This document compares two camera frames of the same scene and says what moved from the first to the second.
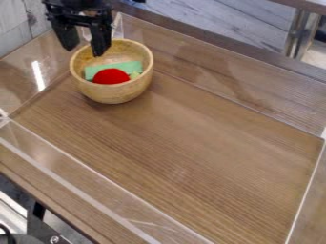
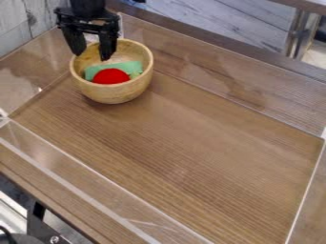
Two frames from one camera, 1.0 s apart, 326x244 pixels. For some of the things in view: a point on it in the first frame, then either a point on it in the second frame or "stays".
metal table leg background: [302, 33] stays
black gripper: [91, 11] to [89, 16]
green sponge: [131, 68] stays
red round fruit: [109, 76] stays
